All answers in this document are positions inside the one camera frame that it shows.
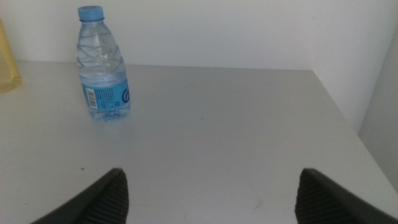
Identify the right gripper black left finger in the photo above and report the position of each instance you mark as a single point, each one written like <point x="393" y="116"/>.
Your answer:
<point x="102" y="202"/>

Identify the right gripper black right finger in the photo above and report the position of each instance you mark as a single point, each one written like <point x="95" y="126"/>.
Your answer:
<point x="323" y="202"/>

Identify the clear water bottle blue cap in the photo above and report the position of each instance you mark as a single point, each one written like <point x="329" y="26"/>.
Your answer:
<point x="102" y="62"/>

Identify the yellow tea bottle green label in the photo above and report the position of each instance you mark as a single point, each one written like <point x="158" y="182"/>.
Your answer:
<point x="7" y="71"/>

